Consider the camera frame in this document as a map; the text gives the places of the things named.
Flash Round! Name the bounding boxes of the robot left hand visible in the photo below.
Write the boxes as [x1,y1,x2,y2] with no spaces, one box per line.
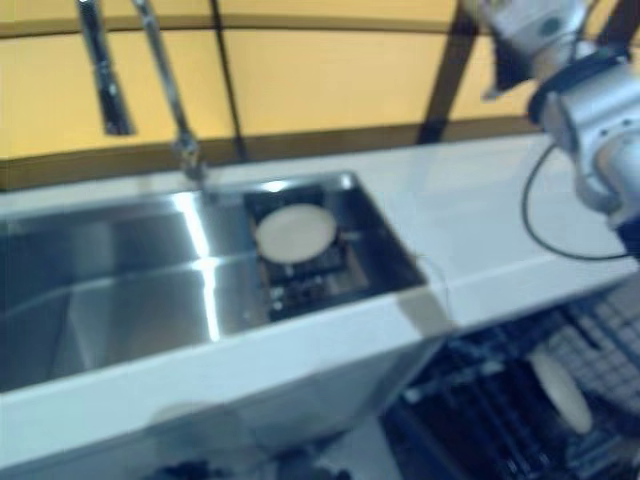
[159,458,226,480]

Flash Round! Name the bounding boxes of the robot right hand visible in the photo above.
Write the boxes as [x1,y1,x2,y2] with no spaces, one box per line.
[479,0,591,99]

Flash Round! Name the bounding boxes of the cream round plate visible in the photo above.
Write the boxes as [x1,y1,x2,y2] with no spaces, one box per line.
[254,204,336,264]
[529,344,594,434]

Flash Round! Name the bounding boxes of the dishwasher door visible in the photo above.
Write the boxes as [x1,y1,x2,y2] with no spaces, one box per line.
[379,394,481,480]

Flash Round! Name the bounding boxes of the wide white cabinet door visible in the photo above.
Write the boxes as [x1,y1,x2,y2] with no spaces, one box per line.
[0,399,251,480]

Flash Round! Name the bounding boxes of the stainless steel sink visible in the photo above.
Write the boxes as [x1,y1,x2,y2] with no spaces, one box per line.
[0,169,430,394]

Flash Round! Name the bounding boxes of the chrome pull-down faucet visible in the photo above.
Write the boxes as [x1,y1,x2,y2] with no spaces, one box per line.
[74,0,209,184]

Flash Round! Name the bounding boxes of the black wire dish rack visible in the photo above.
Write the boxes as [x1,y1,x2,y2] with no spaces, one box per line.
[243,183,371,324]

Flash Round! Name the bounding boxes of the dark window frame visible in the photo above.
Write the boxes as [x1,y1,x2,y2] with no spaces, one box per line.
[0,0,640,194]

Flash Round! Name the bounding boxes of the dishwasher wire rack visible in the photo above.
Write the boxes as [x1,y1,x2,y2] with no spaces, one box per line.
[399,284,640,480]

